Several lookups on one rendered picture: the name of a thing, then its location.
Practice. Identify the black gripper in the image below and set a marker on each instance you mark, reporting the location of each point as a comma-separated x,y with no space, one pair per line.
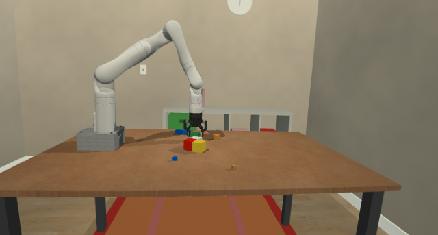
194,123

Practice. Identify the red cube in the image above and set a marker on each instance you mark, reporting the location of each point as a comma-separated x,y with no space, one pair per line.
188,144

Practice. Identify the green cube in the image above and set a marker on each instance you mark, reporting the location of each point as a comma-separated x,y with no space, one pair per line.
194,134

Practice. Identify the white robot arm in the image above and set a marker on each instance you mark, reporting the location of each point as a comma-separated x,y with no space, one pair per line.
105,107

